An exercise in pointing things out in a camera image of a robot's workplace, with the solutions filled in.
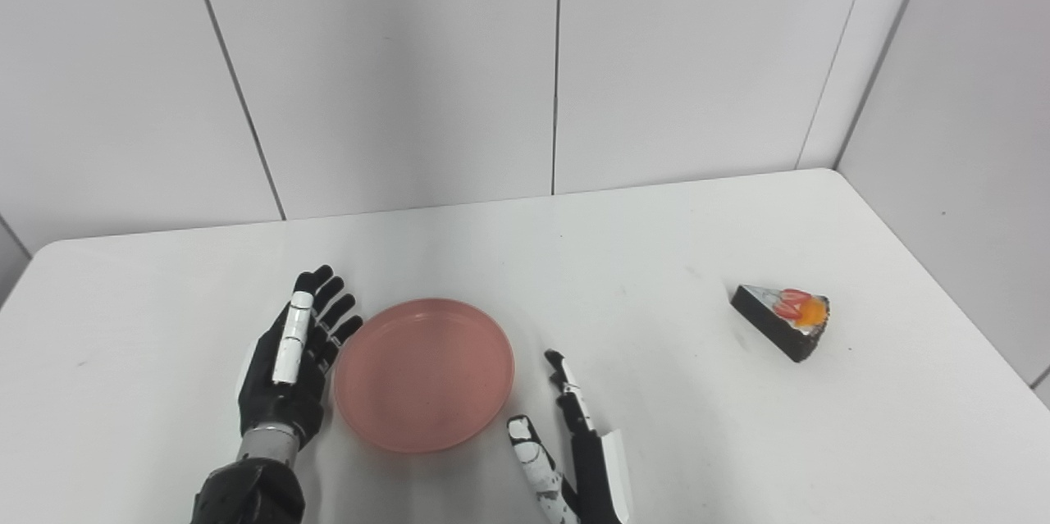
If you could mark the chocolate cake slice with fruit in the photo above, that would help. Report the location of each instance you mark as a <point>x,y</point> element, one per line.
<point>775,327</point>

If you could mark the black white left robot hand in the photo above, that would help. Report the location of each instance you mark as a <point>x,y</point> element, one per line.
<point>267,393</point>

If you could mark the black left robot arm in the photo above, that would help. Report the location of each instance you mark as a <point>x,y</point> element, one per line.
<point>246,491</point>

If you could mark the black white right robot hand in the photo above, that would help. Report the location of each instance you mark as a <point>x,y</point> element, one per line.
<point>586,458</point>

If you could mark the pink round plate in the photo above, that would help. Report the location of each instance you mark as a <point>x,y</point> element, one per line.
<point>424,375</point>

